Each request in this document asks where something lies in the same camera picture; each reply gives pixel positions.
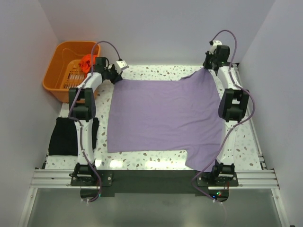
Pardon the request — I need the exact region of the orange plastic basket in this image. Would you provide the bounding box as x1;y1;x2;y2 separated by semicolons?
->
42;41;95;103

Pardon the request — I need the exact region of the orange t shirt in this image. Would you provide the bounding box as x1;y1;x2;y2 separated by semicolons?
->
79;54;97;74

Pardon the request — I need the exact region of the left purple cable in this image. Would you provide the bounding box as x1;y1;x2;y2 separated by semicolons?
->
68;41;123;203

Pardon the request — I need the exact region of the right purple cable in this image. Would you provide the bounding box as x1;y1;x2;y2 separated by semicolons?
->
192;30;256;198

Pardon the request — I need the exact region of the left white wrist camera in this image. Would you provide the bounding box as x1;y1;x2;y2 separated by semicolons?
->
115;60;129;71

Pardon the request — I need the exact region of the folded black t shirt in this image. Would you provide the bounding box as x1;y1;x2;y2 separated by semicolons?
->
48;117;99;160

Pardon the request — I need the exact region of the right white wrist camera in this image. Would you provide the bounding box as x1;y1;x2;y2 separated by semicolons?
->
209;40;222;54

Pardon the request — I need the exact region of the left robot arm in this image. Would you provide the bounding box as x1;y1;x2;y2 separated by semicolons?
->
68;57;128;186

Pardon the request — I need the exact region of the purple cable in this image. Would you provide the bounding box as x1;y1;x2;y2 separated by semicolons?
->
68;41;123;203
192;30;256;198

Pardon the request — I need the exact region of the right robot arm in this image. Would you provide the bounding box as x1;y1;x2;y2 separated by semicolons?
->
196;40;249;187

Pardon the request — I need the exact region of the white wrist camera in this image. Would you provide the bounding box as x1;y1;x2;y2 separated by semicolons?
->
209;40;222;54
115;60;129;71

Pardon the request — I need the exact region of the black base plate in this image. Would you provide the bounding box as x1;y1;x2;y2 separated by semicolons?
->
69;170;239;201

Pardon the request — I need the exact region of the aluminium rail frame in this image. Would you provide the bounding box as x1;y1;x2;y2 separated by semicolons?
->
18;61;291;227

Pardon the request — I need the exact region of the purple t shirt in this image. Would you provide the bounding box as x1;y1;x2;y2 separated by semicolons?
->
107;69;224;172

